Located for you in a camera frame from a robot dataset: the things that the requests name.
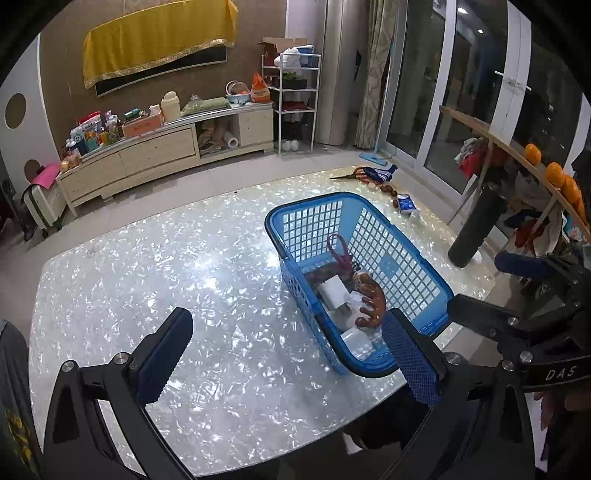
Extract wall television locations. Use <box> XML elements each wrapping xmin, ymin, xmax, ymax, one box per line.
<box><xmin>95</xmin><ymin>46</ymin><xmax>228</xmax><ymax>99</ymax></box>

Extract red strap keychain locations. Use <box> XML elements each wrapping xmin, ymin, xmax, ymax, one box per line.
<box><xmin>326</xmin><ymin>233</ymin><xmax>357</xmax><ymax>274</ymax></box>

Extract colourful clothes pile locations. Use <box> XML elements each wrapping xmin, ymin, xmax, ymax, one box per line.
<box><xmin>455</xmin><ymin>136</ymin><xmax>509</xmax><ymax>179</ymax></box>

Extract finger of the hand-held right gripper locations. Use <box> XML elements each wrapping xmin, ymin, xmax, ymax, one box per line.
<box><xmin>494</xmin><ymin>251</ymin><xmax>583</xmax><ymax>298</ymax></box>
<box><xmin>447</xmin><ymin>295</ymin><xmax>548</xmax><ymax>357</ymax></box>

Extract curved wooden rack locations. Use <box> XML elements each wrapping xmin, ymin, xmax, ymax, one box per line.
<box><xmin>438</xmin><ymin>106</ymin><xmax>591</xmax><ymax>232</ymax></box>

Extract brown wooden claw massager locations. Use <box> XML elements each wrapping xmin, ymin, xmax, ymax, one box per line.
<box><xmin>353</xmin><ymin>272</ymin><xmax>387</xmax><ymax>330</ymax></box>

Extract white metal shelf rack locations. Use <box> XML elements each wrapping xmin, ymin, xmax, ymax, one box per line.
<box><xmin>261</xmin><ymin>52</ymin><xmax>322</xmax><ymax>156</ymax></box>

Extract blue plastic mesh basket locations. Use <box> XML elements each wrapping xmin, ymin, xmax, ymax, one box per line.
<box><xmin>264</xmin><ymin>191</ymin><xmax>455</xmax><ymax>379</ymax></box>

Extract sliding glass door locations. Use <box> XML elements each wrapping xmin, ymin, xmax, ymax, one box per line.
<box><xmin>385</xmin><ymin>0</ymin><xmax>591</xmax><ymax>195</ymax></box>

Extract orange snack bag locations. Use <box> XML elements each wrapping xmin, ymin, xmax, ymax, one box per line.
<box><xmin>250</xmin><ymin>71</ymin><xmax>271</xmax><ymax>103</ymax></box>

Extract patterned curtain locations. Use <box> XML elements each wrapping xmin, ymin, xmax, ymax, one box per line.
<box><xmin>355</xmin><ymin>0</ymin><xmax>403</xmax><ymax>151</ymax></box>

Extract white plug charger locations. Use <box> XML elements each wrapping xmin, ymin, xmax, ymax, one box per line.
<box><xmin>318</xmin><ymin>276</ymin><xmax>355</xmax><ymax>315</ymax></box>

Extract cream suitcase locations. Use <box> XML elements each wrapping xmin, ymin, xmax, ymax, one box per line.
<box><xmin>21</xmin><ymin>182</ymin><xmax>66</xmax><ymax>239</ymax></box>

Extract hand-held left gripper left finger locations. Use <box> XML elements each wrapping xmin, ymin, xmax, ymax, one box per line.
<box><xmin>44</xmin><ymin>307</ymin><xmax>195</xmax><ymax>480</ymax></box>

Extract black foam cylinder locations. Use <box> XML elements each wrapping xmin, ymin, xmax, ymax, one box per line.
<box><xmin>447</xmin><ymin>182</ymin><xmax>507</xmax><ymax>269</ymax></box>

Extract cream television cabinet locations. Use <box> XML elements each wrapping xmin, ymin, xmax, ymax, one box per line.
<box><xmin>55</xmin><ymin>102</ymin><xmax>276</xmax><ymax>217</ymax></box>

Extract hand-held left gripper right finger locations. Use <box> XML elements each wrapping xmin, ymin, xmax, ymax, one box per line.
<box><xmin>381</xmin><ymin>308</ymin><xmax>546</xmax><ymax>480</ymax></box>

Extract group of packets and bottles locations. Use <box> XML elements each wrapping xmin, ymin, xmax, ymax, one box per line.
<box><xmin>62</xmin><ymin>110</ymin><xmax>125</xmax><ymax>171</ymax></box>

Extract standing air conditioner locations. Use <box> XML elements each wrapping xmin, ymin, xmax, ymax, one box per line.
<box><xmin>316</xmin><ymin>0</ymin><xmax>371</xmax><ymax>148</ymax></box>

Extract orange cardboard box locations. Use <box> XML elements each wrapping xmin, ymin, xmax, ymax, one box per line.
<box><xmin>122</xmin><ymin>114</ymin><xmax>165</xmax><ymax>138</ymax></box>

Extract cream lidded jar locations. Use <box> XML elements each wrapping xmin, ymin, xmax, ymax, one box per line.
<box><xmin>161</xmin><ymin>91</ymin><xmax>181</xmax><ymax>123</ymax></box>

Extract red handled scissors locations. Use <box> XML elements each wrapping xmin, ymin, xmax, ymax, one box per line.
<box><xmin>329</xmin><ymin>167</ymin><xmax>371</xmax><ymax>181</ymax></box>

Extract brown bead string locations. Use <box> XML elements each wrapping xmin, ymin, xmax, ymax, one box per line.
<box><xmin>369</xmin><ymin>180</ymin><xmax>403</xmax><ymax>209</ymax></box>

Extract white rounded plastic case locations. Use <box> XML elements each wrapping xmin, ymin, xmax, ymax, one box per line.
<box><xmin>342</xmin><ymin>325</ymin><xmax>376</xmax><ymax>352</ymax></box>

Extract yellow fringed cloth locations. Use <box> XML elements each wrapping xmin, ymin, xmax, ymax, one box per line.
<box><xmin>83</xmin><ymin>0</ymin><xmax>238</xmax><ymax>90</ymax></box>

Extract blue striped cloth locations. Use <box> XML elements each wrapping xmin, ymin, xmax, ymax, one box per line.
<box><xmin>365</xmin><ymin>164</ymin><xmax>398</xmax><ymax>184</ymax></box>

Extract white plastic bag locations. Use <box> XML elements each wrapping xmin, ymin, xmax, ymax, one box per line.
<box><xmin>277</xmin><ymin>46</ymin><xmax>321</xmax><ymax>70</ymax></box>

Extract person's right hand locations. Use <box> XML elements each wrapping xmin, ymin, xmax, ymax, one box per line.
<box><xmin>533</xmin><ymin>387</ymin><xmax>591</xmax><ymax>444</ymax></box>

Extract pink rolled mat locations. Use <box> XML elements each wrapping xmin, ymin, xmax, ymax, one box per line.
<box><xmin>31</xmin><ymin>161</ymin><xmax>62</xmax><ymax>189</ymax></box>

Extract bowl with fruit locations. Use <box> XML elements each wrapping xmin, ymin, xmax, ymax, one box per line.
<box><xmin>226</xmin><ymin>80</ymin><xmax>253</xmax><ymax>107</ymax></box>

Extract blue mop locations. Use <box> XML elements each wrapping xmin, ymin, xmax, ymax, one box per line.
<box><xmin>361</xmin><ymin>69</ymin><xmax>394</xmax><ymax>168</ymax></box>

